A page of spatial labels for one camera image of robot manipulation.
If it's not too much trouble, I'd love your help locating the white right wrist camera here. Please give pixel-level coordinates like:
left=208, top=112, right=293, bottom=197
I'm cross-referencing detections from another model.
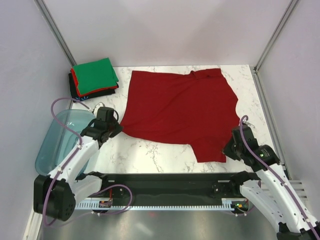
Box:
left=242, top=121, right=256, bottom=128

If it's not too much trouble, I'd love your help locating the white slotted cable duct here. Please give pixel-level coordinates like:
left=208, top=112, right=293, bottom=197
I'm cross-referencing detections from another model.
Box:
left=75, top=198, right=248, bottom=211

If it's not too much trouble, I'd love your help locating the folded green t shirt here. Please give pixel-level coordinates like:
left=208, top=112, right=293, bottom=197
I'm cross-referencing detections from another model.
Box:
left=71, top=58, right=119, bottom=94

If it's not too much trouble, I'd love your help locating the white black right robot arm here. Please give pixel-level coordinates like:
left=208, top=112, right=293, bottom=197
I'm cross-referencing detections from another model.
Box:
left=222, top=124, right=320, bottom=240

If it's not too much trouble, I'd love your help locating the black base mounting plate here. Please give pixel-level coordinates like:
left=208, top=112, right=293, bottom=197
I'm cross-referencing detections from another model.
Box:
left=91, top=173, right=242, bottom=207

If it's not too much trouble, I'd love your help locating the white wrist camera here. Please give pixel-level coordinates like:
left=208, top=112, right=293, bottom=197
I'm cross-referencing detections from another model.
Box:
left=92, top=102, right=105, bottom=112
left=242, top=121, right=256, bottom=128

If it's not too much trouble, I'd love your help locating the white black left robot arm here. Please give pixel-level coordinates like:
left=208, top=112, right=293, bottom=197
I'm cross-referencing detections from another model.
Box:
left=33, top=106, right=123, bottom=222

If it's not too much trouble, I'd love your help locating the dark red t shirt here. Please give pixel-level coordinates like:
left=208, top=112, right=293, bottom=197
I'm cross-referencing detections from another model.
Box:
left=121, top=68, right=240, bottom=163

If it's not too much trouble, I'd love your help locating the right aluminium frame post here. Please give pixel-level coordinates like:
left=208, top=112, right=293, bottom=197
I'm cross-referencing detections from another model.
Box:
left=252, top=0, right=301, bottom=73

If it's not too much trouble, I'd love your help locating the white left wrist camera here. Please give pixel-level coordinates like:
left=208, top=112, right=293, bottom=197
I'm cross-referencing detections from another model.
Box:
left=92, top=102, right=105, bottom=112

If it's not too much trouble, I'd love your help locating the clear blue plastic bin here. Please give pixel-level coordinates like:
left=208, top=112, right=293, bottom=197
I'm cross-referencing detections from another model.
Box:
left=35, top=109, right=95, bottom=176

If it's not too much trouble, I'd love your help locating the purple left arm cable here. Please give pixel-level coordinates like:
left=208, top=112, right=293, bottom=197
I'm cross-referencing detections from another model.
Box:
left=41, top=97, right=133, bottom=228

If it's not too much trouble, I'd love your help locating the left aluminium frame post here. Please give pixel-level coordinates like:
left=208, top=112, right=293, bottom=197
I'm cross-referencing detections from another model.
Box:
left=34, top=0, right=77, bottom=66

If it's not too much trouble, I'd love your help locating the aluminium frame post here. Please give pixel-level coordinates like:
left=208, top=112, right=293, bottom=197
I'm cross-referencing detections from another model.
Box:
left=34, top=0, right=77, bottom=66
left=252, top=0, right=301, bottom=73

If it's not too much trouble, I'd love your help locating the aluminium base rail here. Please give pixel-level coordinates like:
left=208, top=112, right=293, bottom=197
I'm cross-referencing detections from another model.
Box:
left=289, top=179, right=308, bottom=201

